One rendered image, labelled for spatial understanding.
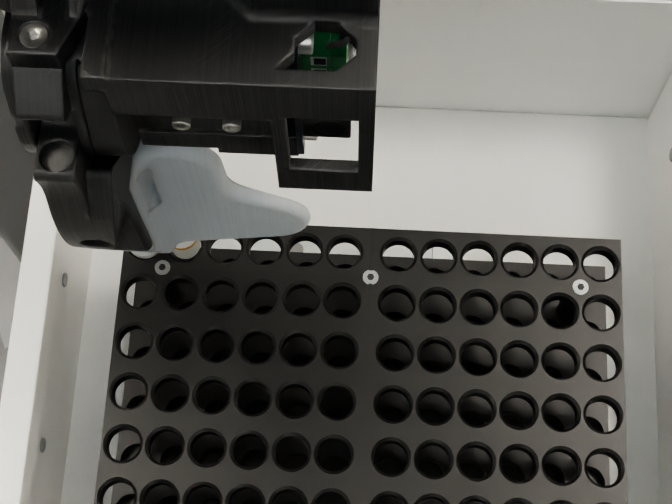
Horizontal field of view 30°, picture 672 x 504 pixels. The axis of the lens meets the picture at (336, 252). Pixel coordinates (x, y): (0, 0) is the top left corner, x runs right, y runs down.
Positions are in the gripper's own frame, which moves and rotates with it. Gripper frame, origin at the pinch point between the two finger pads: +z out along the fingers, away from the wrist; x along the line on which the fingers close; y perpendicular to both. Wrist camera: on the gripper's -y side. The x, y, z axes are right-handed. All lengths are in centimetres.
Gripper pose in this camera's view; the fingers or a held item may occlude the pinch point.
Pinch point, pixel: (147, 190)
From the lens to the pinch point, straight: 40.4
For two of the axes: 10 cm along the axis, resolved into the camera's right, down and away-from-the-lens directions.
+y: 10.0, 0.4, -0.3
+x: 0.5, -9.3, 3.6
